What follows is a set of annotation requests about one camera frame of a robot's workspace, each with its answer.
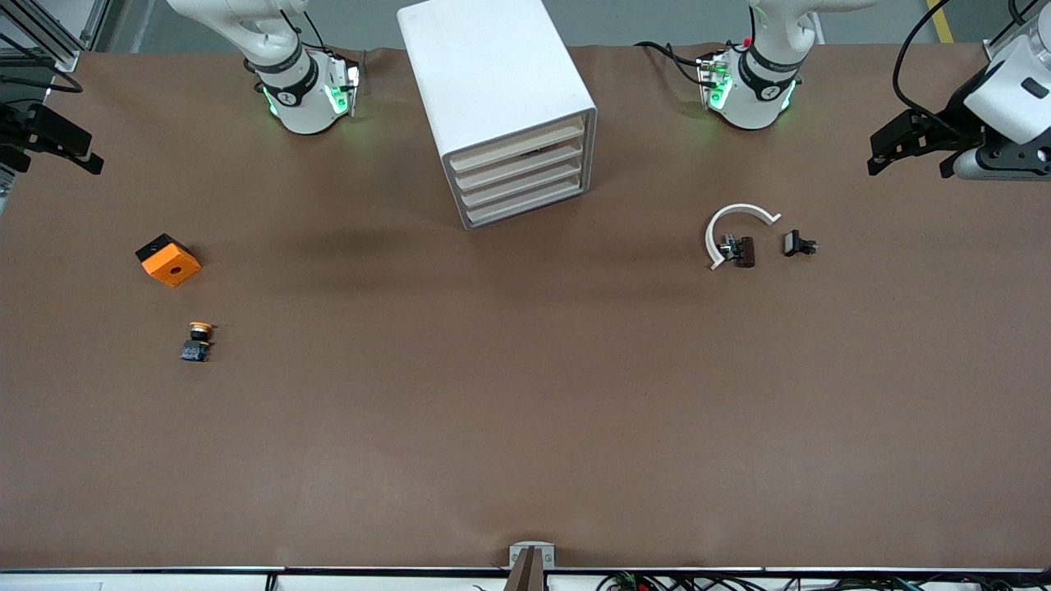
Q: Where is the orange and black button housing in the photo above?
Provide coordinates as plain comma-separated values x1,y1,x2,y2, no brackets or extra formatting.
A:
135,233,202,288

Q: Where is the tangled black cable bundle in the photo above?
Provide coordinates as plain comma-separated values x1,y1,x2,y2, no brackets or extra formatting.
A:
595,572,1051,591

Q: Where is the grey metal bracket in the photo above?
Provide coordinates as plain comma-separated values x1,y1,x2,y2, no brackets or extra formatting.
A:
509,542,556,569

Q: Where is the orange push button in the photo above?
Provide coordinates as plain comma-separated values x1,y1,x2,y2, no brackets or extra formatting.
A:
179,321,216,364

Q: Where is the black base cable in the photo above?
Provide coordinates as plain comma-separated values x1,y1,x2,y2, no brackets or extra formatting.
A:
275,7,329,54
635,39,709,87

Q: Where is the dark brown small component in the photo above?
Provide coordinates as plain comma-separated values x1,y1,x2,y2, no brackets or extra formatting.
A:
720,234,756,269

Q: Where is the brown table mat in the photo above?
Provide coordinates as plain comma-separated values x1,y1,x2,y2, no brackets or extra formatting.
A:
0,43,1051,571

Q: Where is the aluminium frame profile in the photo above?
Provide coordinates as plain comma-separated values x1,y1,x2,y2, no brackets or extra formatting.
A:
983,0,1051,65
0,0,112,75

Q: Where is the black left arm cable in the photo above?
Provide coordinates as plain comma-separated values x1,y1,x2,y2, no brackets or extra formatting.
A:
893,0,957,124

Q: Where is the silver arm base connector block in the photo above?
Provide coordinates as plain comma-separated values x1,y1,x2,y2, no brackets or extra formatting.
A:
327,53,362,116
696,49,733,112

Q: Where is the white curved plastic ring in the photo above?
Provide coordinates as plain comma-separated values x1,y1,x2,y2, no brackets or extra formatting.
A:
704,203,783,272

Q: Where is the white table edge rail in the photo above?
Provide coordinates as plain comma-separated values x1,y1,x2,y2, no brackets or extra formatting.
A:
0,565,1051,591

